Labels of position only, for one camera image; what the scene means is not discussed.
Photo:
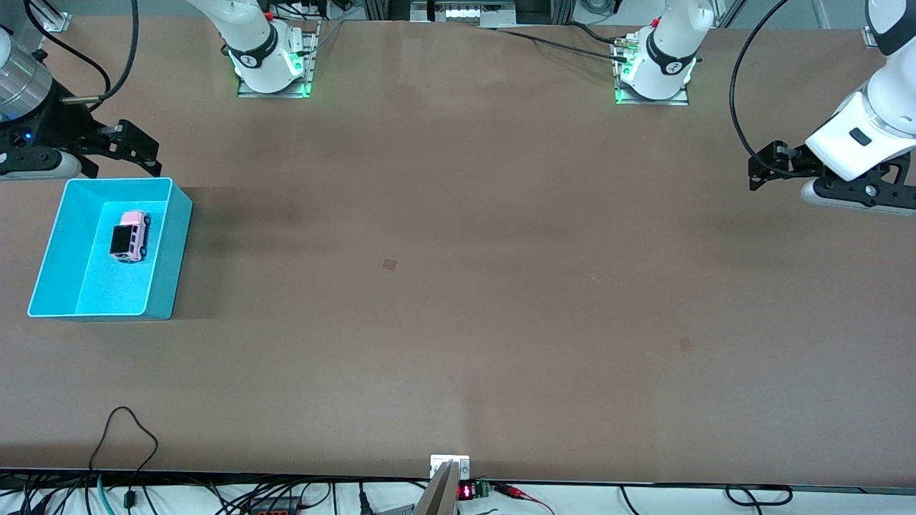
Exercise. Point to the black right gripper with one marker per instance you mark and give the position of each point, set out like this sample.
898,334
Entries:
59,129

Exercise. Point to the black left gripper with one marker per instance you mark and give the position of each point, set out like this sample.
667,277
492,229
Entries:
793,164

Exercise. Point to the pink jeep toy black roof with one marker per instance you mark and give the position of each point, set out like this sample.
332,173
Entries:
131,236

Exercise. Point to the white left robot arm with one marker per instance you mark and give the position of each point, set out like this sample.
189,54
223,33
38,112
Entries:
859,136

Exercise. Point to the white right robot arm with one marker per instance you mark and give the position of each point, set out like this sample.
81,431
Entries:
254,36

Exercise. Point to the turquoise plastic bin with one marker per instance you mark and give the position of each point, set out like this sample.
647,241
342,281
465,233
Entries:
93,286

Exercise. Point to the orange black connector box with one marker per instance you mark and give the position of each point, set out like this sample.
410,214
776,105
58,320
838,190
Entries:
275,508

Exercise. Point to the red LED display module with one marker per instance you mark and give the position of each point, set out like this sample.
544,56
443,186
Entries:
469,491

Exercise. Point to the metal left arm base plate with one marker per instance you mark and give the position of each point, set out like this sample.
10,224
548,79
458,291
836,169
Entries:
651,100

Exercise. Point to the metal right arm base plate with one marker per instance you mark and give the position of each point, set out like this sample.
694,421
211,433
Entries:
275,89

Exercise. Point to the aluminium frame with light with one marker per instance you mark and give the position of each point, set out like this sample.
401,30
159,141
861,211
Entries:
465,11

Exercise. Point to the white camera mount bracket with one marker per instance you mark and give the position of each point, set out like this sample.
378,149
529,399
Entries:
440,461

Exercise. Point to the grey camera mount bar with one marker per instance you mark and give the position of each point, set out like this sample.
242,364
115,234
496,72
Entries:
436,493

